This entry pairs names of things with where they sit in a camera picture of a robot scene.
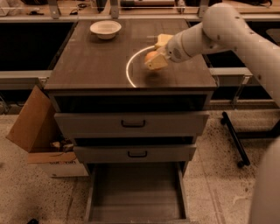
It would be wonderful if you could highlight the yellow sponge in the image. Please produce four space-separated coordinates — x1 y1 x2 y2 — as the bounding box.
155 34 172 49

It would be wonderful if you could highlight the open bottom drawer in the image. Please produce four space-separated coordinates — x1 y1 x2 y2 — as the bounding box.
85 162 190 224

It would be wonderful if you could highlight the white bowl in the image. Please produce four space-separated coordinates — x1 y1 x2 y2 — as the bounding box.
90 20 122 40

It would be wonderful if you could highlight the drawer with handle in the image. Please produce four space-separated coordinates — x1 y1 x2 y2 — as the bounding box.
74 144 196 164
54 111 209 138

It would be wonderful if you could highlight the middle drawer with handle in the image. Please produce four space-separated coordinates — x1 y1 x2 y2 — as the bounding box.
74 144 196 164

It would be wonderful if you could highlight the grey drawer cabinet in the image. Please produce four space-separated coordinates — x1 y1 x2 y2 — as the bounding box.
44 18 219 224

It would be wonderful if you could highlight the black wheeled stand base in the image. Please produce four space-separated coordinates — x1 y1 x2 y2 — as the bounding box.
220 112 280 168

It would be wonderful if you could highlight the brown cardboard box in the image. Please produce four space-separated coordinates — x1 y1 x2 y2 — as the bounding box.
6 86 88 178

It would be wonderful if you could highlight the orange fruit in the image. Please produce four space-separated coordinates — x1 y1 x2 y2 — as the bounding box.
144 51 158 62

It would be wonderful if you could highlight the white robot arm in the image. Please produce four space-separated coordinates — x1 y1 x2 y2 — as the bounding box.
145 3 280 224

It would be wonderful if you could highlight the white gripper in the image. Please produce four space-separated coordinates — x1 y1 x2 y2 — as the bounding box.
144 34 187 70

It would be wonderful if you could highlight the top drawer with handle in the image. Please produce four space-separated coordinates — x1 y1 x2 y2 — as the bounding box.
54 111 209 138

